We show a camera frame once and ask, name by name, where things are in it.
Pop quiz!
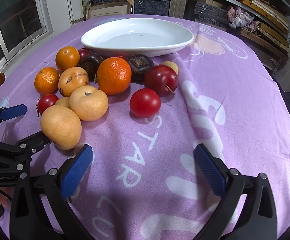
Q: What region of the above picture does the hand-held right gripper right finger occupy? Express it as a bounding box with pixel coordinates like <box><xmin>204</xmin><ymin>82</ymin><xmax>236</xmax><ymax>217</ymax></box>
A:
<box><xmin>192</xmin><ymin>144</ymin><xmax>278</xmax><ymax>240</ymax></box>

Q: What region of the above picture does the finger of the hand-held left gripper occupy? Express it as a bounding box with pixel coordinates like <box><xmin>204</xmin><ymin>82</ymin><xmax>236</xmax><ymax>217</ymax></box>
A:
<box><xmin>0</xmin><ymin>104</ymin><xmax>27</xmax><ymax>140</ymax></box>
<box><xmin>0</xmin><ymin>131</ymin><xmax>52</xmax><ymax>178</ymax></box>

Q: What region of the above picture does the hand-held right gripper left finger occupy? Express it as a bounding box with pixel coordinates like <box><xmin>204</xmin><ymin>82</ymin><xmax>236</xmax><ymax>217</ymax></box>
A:
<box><xmin>10</xmin><ymin>144</ymin><xmax>95</xmax><ymax>240</ymax></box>

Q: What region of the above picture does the large yellow pepino melon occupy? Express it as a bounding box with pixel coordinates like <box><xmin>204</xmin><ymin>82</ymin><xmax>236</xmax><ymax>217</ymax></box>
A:
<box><xmin>40</xmin><ymin>105</ymin><xmax>82</xmax><ymax>150</ymax></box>

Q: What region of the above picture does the small orange tangerine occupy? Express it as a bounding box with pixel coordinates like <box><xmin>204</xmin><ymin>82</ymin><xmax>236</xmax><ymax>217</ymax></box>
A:
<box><xmin>34</xmin><ymin>67</ymin><xmax>60</xmax><ymax>95</ymax></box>

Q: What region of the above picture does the small yellow pepino melon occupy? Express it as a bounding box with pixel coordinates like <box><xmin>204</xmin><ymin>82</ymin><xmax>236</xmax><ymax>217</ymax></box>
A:
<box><xmin>54</xmin><ymin>96</ymin><xmax>71</xmax><ymax>110</ymax></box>

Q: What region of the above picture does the purple-striped pepino melon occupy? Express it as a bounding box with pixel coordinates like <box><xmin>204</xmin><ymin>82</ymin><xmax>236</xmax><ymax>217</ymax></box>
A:
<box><xmin>58</xmin><ymin>67</ymin><xmax>90</xmax><ymax>97</ymax></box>

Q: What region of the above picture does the medium yellow pepino melon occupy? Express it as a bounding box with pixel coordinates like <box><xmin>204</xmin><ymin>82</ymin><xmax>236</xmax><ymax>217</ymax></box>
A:
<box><xmin>69</xmin><ymin>85</ymin><xmax>109</xmax><ymax>122</ymax></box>

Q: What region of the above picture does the yellow-orange tangerine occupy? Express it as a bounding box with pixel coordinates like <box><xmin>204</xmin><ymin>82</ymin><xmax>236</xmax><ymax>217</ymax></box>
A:
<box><xmin>55</xmin><ymin>46</ymin><xmax>80</xmax><ymax>72</ymax></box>

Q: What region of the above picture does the dark brown water chestnut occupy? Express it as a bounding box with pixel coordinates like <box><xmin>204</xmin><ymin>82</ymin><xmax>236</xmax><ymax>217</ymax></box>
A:
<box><xmin>127</xmin><ymin>54</ymin><xmax>155</xmax><ymax>83</ymax></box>
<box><xmin>79</xmin><ymin>53</ymin><xmax>105</xmax><ymax>82</ymax></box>

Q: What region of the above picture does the small dark red plum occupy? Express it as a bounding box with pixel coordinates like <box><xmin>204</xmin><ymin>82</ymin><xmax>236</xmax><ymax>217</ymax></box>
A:
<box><xmin>77</xmin><ymin>48</ymin><xmax>92</xmax><ymax>60</ymax></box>

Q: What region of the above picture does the large orange tangerine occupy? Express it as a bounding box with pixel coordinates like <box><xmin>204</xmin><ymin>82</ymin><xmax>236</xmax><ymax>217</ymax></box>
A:
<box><xmin>97</xmin><ymin>57</ymin><xmax>132</xmax><ymax>96</ymax></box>

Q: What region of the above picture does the large dark red plum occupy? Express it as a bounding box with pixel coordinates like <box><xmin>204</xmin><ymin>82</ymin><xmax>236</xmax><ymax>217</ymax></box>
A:
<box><xmin>144</xmin><ymin>65</ymin><xmax>178</xmax><ymax>97</ymax></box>

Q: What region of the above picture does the small tan round fruit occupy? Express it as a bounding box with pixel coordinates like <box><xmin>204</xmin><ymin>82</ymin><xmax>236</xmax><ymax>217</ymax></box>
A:
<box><xmin>161</xmin><ymin>61</ymin><xmax>179</xmax><ymax>75</ymax></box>

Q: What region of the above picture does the white oval plate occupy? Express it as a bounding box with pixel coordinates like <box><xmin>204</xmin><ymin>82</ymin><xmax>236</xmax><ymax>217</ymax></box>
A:
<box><xmin>81</xmin><ymin>18</ymin><xmax>194</xmax><ymax>57</ymax></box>

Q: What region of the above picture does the purple printed tablecloth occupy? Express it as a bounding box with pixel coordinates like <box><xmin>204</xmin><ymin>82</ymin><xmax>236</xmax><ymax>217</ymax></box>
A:
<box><xmin>0</xmin><ymin>14</ymin><xmax>290</xmax><ymax>240</ymax></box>

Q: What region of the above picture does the white framed window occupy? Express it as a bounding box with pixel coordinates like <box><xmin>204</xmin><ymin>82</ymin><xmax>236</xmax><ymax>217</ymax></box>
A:
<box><xmin>0</xmin><ymin>0</ymin><xmax>53</xmax><ymax>64</ymax></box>

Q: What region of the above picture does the white leaning board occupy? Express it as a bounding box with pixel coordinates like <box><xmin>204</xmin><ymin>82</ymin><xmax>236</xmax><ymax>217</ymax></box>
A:
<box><xmin>67</xmin><ymin>0</ymin><xmax>87</xmax><ymax>25</ymax></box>

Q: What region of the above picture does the stack of dark ribboned boxes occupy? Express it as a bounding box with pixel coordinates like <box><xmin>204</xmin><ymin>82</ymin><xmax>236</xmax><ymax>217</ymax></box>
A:
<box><xmin>194</xmin><ymin>1</ymin><xmax>230</xmax><ymax>32</ymax></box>

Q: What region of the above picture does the pink plastic bag bundle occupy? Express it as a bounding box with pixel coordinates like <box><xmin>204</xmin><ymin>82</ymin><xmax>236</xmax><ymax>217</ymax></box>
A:
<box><xmin>227</xmin><ymin>6</ymin><xmax>259</xmax><ymax>31</ymax></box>

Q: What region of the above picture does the stack of flat straw boxes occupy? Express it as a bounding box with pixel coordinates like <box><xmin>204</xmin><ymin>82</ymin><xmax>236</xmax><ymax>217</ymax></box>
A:
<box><xmin>238</xmin><ymin>0</ymin><xmax>290</xmax><ymax>54</ymax></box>

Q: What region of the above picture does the upright woven box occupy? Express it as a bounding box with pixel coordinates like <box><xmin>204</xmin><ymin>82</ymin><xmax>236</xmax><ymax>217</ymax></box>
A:
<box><xmin>169</xmin><ymin>0</ymin><xmax>187</xmax><ymax>18</ymax></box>

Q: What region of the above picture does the stack of grey patterned boxes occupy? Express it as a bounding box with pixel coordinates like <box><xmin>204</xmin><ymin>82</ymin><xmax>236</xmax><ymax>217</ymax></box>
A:
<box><xmin>134</xmin><ymin>0</ymin><xmax>171</xmax><ymax>15</ymax></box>

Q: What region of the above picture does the wooden picture frame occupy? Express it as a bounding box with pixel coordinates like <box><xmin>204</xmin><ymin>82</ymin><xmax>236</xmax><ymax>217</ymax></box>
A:
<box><xmin>86</xmin><ymin>0</ymin><xmax>134</xmax><ymax>21</ymax></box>

